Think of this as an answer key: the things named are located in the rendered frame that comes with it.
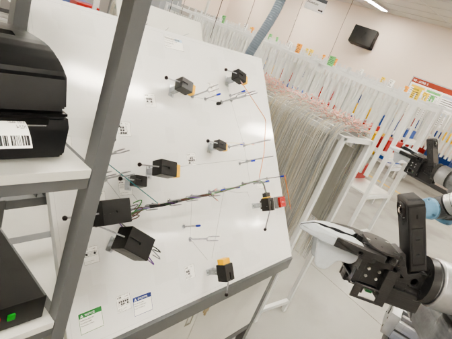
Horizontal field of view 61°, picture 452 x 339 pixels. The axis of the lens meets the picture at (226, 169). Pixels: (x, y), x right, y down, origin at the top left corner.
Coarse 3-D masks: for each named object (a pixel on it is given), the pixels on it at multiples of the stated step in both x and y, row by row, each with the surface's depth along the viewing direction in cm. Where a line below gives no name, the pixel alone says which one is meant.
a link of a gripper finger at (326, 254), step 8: (304, 224) 57; (312, 224) 57; (312, 232) 56; (320, 232) 56; (328, 232) 55; (336, 232) 56; (320, 240) 56; (328, 240) 55; (352, 240) 56; (320, 248) 56; (328, 248) 56; (336, 248) 56; (320, 256) 57; (328, 256) 56; (336, 256) 56; (344, 256) 56; (352, 256) 56; (320, 264) 57; (328, 264) 57
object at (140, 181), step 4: (128, 176) 125; (132, 176) 120; (136, 176) 119; (140, 176) 120; (144, 176) 121; (120, 180) 117; (132, 180) 119; (136, 180) 118; (140, 180) 120; (144, 180) 121; (128, 184) 122; (132, 184) 119; (136, 184) 118; (140, 184) 119; (144, 184) 120; (124, 188) 123; (128, 188) 124
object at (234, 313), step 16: (256, 288) 189; (224, 304) 169; (240, 304) 184; (256, 304) 201; (208, 320) 165; (224, 320) 179; (240, 320) 195; (192, 336) 162; (208, 336) 174; (224, 336) 190
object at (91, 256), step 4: (88, 248) 111; (92, 248) 112; (96, 248) 113; (88, 252) 111; (92, 252) 112; (96, 252) 113; (88, 256) 111; (92, 256) 111; (96, 256) 112; (84, 260) 109; (88, 260) 110; (92, 260) 111; (96, 260) 112; (84, 264) 109; (88, 264) 110
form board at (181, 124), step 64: (64, 64) 113; (192, 64) 157; (256, 64) 193; (192, 128) 151; (256, 128) 185; (64, 192) 108; (192, 192) 146; (256, 192) 178; (192, 256) 142; (256, 256) 171; (128, 320) 118
